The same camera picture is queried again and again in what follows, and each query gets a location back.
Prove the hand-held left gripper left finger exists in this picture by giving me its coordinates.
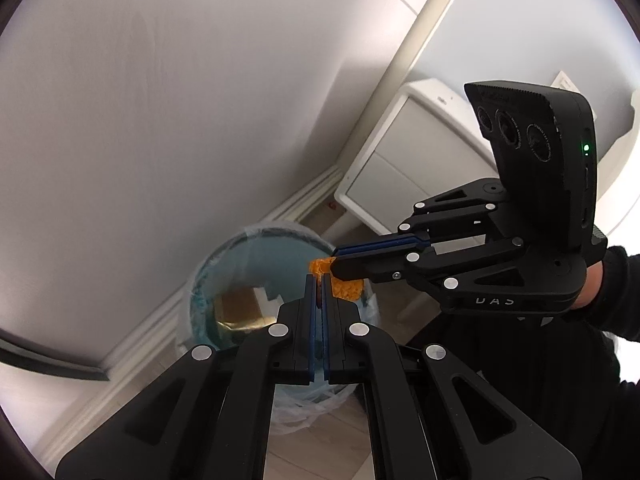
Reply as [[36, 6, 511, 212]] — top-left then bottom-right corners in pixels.
[[55, 275, 317, 480]]

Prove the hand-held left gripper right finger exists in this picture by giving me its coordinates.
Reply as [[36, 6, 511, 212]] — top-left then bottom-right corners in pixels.
[[323, 274, 583, 480]]

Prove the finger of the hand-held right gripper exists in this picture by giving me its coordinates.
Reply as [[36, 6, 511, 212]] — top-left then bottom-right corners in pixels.
[[331, 237, 526, 301], [334, 180, 508, 258]]

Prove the orange peel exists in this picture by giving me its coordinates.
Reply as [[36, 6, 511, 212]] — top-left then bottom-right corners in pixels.
[[309, 256, 364, 304]]

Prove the gold cardboard box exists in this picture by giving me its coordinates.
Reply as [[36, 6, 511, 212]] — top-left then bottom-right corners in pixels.
[[214, 287, 278, 333]]

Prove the blue trash bin with liner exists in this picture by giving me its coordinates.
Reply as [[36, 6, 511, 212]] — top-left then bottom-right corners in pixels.
[[187, 225, 381, 426]]

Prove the person's right hand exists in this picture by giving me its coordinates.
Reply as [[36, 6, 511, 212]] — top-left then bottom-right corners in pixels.
[[574, 260, 608, 311]]

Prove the white nightstand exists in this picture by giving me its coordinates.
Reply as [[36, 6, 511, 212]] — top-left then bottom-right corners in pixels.
[[334, 78, 506, 236]]

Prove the person's black clothing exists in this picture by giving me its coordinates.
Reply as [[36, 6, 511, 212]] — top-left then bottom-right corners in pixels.
[[400, 245, 640, 480]]

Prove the white door frame trim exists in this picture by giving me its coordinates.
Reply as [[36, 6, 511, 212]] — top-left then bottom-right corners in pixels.
[[295, 0, 478, 211]]

